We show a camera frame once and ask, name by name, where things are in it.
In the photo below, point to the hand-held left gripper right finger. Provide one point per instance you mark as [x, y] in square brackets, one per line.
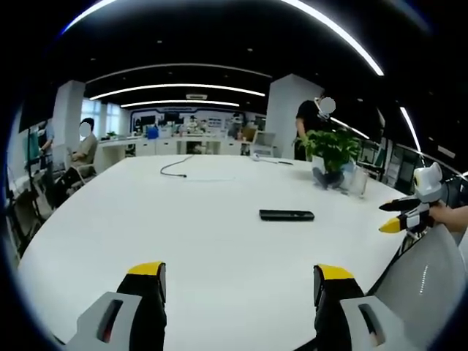
[340, 311]

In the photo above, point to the green potted plant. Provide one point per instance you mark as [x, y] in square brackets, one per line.
[334, 153]

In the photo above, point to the blue box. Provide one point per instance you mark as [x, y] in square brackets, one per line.
[152, 132]

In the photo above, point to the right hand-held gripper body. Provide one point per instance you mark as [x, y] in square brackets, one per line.
[428, 186]

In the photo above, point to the grey office chair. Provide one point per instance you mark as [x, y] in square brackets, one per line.
[424, 281]

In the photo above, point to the person's right hand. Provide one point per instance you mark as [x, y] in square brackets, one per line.
[448, 216]

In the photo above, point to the white office counter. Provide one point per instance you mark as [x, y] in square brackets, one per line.
[175, 144]

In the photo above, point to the black remote control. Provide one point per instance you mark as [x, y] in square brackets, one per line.
[287, 215]

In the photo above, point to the small white device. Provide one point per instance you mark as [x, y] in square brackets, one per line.
[256, 157]

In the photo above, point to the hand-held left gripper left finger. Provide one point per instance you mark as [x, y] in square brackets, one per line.
[124, 314]

